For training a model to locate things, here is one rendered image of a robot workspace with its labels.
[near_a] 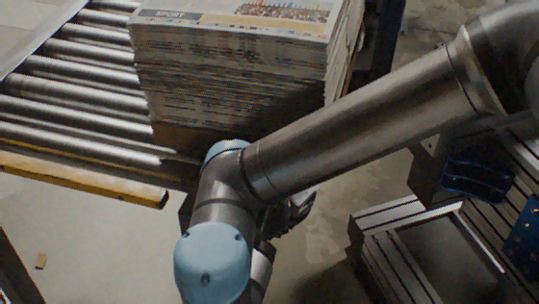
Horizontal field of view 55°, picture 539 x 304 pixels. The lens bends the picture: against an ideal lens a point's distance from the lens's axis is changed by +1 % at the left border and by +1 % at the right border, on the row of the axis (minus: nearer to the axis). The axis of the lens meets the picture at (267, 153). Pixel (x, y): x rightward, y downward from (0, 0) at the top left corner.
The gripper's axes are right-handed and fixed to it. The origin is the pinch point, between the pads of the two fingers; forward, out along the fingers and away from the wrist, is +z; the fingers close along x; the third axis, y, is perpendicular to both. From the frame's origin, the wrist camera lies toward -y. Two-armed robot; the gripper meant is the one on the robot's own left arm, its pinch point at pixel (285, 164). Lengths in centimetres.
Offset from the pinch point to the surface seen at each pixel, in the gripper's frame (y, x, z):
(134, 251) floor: -80, 56, 24
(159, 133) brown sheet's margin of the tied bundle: 3.3, 20.6, -1.6
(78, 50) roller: 0, 49, 21
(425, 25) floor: -81, -24, 191
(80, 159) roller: -1.1, 33.3, -6.6
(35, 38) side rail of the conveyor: 0, 60, 21
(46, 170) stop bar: 2.1, 34.4, -12.9
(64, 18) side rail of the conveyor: 0, 58, 30
